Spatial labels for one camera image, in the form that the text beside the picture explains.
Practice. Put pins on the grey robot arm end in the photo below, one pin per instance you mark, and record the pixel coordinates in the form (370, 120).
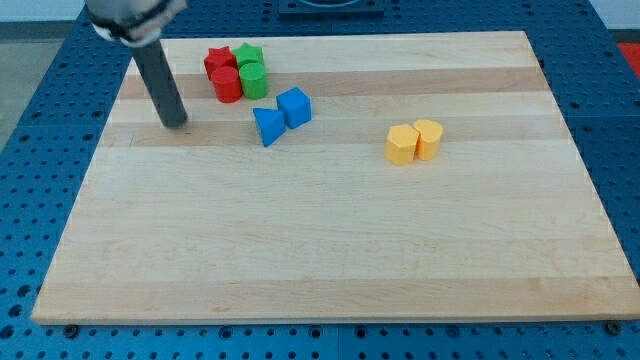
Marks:
(136, 23)

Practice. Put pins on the blue triangle block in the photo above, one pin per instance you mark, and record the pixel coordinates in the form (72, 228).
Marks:
(270, 124)

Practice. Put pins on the green star block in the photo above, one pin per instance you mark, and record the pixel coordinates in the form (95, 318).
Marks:
(246, 54)

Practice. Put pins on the red star block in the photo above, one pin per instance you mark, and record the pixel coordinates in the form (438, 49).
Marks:
(219, 57)

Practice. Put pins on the blue cube block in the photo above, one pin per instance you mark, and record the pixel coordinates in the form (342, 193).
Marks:
(296, 106)

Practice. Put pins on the yellow hexagon block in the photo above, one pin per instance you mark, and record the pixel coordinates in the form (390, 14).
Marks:
(401, 142)

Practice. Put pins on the light wooden board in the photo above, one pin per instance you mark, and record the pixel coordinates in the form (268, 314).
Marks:
(205, 225)

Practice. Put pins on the yellow heart block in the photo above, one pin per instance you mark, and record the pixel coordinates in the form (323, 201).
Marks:
(430, 133)

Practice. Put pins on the green cylinder block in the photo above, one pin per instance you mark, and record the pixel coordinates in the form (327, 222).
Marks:
(254, 80)

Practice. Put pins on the red cylinder block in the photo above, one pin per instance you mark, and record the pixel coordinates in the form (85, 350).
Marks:
(227, 84)

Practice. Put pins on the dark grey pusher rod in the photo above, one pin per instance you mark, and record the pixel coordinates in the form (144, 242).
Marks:
(160, 84)

